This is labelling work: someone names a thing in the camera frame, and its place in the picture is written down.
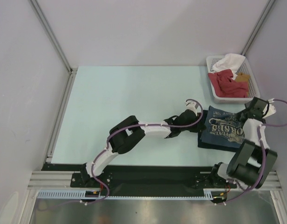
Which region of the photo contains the aluminium rail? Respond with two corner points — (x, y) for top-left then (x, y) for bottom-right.
(27, 171), (282, 191)

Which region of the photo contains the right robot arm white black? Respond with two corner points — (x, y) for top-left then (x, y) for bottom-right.
(209, 97), (278, 190)

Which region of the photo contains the white cloth in basket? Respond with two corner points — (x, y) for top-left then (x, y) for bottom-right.
(211, 53), (246, 73)

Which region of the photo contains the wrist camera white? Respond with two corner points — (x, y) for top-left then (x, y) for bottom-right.
(185, 100), (198, 116)
(263, 98), (276, 118)

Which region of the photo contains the white slotted cable duct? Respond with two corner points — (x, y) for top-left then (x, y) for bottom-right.
(38, 189), (227, 200)

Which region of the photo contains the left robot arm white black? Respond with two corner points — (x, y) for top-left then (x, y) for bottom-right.
(80, 109), (205, 187)

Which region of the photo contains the white plastic laundry basket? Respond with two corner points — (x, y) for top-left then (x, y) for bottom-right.
(206, 55), (260, 104)

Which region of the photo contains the right aluminium frame post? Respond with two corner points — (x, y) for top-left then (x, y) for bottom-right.
(241, 0), (277, 56)

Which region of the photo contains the blue-grey tank top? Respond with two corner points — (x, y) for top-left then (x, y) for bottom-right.
(207, 106), (245, 143)

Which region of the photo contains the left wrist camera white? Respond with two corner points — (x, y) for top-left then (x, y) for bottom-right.
(185, 100), (198, 116)

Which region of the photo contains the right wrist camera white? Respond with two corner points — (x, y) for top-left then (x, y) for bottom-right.
(263, 98), (276, 118)

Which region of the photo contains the aluminium frame post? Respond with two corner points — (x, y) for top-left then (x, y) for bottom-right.
(27, 0), (78, 75)
(241, 0), (277, 56)

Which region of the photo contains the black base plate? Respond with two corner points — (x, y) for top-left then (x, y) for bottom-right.
(42, 163), (237, 197)

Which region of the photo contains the red tank top in basket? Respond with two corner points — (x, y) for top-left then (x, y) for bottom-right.
(208, 70), (249, 98)

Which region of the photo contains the left aluminium frame post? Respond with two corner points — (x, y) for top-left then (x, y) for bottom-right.
(27, 0), (78, 75)

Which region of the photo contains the navy jersey tank top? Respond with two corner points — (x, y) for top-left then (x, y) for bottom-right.
(198, 110), (242, 152)

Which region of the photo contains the tan cloth in basket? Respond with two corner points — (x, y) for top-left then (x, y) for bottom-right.
(235, 72), (250, 83)

